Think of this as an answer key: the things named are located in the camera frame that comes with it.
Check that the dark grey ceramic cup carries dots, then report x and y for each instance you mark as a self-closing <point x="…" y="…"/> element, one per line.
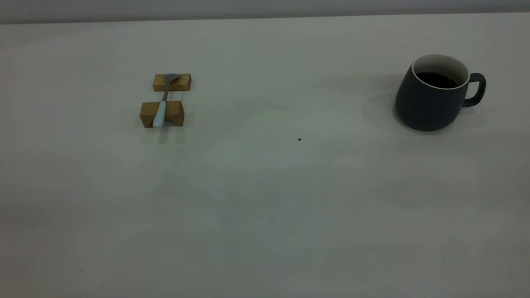
<point x="426" y="107"/>

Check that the rectangular wooden block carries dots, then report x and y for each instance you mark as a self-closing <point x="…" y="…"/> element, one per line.
<point x="182" y="82"/>

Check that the arched wooden block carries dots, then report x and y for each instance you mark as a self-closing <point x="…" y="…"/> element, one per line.
<point x="147" y="111"/>

